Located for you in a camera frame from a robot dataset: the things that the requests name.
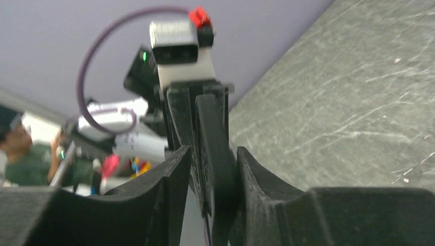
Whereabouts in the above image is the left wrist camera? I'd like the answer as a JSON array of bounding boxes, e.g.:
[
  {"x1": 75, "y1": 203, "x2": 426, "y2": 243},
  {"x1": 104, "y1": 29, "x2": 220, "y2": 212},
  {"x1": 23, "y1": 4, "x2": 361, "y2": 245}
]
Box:
[{"x1": 149, "y1": 6, "x2": 216, "y2": 89}]

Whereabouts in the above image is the person in green shirt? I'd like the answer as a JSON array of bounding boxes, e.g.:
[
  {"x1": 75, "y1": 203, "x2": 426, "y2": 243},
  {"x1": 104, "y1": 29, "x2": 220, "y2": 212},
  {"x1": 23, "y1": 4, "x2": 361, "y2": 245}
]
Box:
[{"x1": 0, "y1": 104, "x2": 99, "y2": 188}]

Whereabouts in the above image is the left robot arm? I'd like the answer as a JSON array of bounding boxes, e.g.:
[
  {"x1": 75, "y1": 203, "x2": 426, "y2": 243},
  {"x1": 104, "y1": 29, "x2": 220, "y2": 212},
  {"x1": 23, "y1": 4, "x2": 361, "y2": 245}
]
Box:
[{"x1": 65, "y1": 46, "x2": 169, "y2": 135}]

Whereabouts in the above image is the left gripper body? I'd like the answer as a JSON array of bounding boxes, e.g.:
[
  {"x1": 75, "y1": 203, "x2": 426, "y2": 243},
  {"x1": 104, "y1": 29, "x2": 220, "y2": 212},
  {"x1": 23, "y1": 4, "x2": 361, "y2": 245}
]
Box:
[{"x1": 162, "y1": 80, "x2": 231, "y2": 216}]

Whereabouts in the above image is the black phone case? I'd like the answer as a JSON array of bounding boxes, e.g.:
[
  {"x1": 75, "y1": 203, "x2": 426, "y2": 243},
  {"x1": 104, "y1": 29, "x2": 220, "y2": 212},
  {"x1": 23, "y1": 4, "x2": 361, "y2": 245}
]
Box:
[{"x1": 196, "y1": 94, "x2": 239, "y2": 245}]

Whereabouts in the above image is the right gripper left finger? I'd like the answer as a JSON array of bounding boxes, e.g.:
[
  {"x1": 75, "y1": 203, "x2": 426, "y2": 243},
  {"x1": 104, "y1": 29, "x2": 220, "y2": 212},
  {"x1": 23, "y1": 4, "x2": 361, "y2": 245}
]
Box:
[{"x1": 1, "y1": 146, "x2": 190, "y2": 245}]

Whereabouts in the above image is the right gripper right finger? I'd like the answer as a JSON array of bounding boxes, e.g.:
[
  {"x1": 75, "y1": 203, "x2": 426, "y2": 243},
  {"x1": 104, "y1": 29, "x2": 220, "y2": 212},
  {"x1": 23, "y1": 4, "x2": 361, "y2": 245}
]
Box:
[{"x1": 229, "y1": 147, "x2": 434, "y2": 245}]

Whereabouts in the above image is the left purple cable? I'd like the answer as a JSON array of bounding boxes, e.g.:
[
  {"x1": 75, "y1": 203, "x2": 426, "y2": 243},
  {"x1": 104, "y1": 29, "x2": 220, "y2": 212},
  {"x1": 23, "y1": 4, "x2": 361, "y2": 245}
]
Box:
[{"x1": 64, "y1": 6, "x2": 191, "y2": 135}]

